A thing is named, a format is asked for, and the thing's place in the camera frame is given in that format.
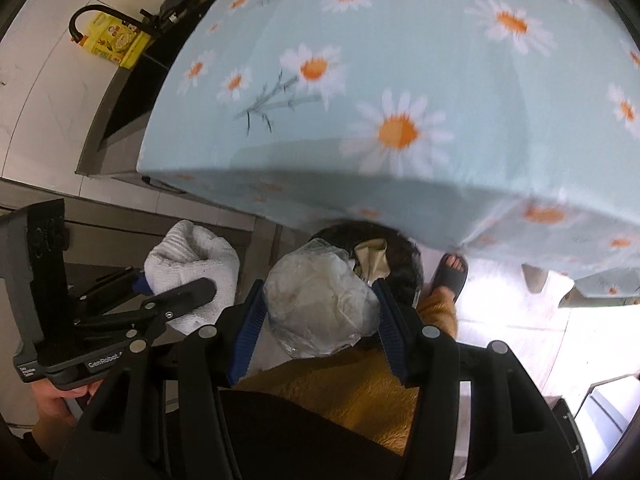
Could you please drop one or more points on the black sink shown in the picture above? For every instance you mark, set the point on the black sink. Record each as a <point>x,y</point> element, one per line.
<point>135,90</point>

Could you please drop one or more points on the person's left hand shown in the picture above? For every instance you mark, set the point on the person's left hand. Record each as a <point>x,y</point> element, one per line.
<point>55,402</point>

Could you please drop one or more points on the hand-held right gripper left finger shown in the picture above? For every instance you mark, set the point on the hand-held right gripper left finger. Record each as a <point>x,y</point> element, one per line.
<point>245,340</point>

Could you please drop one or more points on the person's yellow pants leg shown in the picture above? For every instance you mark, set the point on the person's yellow pants leg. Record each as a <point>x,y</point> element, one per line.
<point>350,400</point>

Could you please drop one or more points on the white towel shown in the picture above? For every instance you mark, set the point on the white towel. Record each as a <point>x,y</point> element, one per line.
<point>200,255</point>

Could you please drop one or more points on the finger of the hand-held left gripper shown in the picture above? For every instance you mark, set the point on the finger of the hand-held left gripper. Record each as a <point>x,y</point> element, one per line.
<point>195,292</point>
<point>140,285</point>

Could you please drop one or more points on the clear plastic bag white paper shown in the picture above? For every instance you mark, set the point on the clear plastic bag white paper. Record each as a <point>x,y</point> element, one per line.
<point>320,300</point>

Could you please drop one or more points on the light blue daisy tablecloth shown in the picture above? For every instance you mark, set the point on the light blue daisy tablecloth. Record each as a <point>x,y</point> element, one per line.
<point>400,60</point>

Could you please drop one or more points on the bin with black liner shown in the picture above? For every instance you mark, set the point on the bin with black liner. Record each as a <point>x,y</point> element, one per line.
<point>402,265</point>

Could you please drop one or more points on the white table leg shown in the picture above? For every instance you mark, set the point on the white table leg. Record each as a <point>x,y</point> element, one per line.
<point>542,282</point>

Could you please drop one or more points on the dark grey slipper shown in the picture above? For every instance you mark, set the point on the dark grey slipper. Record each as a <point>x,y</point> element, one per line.
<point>450,280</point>

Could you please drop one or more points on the brown paper bag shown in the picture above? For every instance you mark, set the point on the brown paper bag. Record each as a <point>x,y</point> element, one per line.
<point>371,257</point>

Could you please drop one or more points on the black faucet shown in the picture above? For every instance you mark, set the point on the black faucet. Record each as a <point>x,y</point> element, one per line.
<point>80,15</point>

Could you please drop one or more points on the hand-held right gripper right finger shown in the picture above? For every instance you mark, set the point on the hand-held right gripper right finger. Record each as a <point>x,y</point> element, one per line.
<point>397,340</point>

